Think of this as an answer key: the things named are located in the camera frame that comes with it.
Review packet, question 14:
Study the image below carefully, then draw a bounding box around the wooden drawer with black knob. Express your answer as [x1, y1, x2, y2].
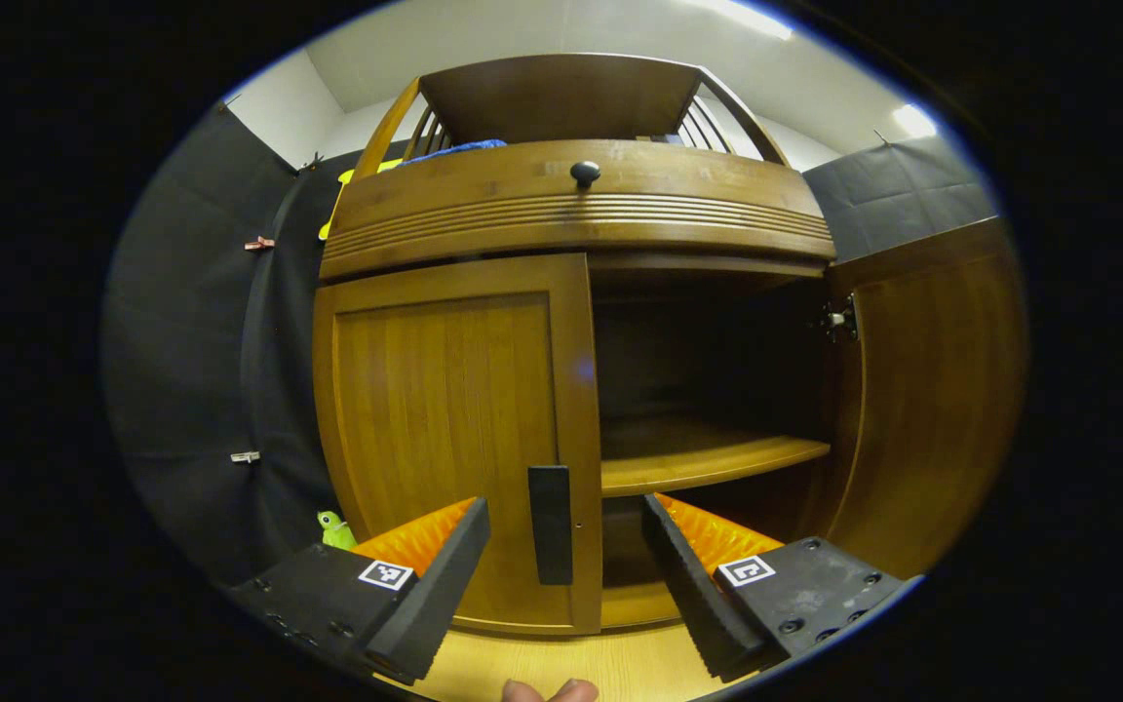
[320, 138, 837, 284]

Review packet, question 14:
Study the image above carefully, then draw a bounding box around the small ceiling light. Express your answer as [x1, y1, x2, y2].
[893, 102, 939, 139]

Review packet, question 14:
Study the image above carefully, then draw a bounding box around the blue cloth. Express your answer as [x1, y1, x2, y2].
[396, 138, 509, 167]

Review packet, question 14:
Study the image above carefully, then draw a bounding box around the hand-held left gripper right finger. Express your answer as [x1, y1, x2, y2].
[641, 492, 918, 683]

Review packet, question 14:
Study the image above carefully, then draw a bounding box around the green plush toy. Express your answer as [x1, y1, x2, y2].
[317, 510, 360, 552]

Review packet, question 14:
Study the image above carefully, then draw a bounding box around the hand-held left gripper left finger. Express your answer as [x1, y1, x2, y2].
[230, 495, 492, 685]

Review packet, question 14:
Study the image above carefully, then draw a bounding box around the wooden cabinet door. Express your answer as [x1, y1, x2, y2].
[820, 216, 1028, 581]
[312, 253, 604, 637]

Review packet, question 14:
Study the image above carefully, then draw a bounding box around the wooden double-door shoe cabinet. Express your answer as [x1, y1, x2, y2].
[313, 52, 840, 635]

